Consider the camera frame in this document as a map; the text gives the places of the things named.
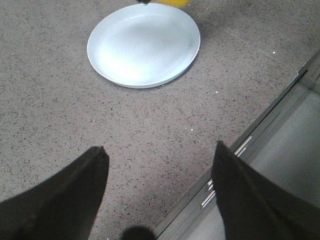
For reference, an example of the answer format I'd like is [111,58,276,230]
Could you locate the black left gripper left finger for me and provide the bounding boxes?
[0,146,110,240]

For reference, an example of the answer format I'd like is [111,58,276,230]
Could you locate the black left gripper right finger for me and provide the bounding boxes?
[211,141,320,240]

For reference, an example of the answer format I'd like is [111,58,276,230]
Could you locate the light blue round plate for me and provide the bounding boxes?
[87,3,201,89]

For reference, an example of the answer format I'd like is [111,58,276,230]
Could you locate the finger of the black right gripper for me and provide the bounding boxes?
[136,0,152,4]

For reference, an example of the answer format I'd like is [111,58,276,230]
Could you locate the yellow toy corn cob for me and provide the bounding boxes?
[156,0,190,8]

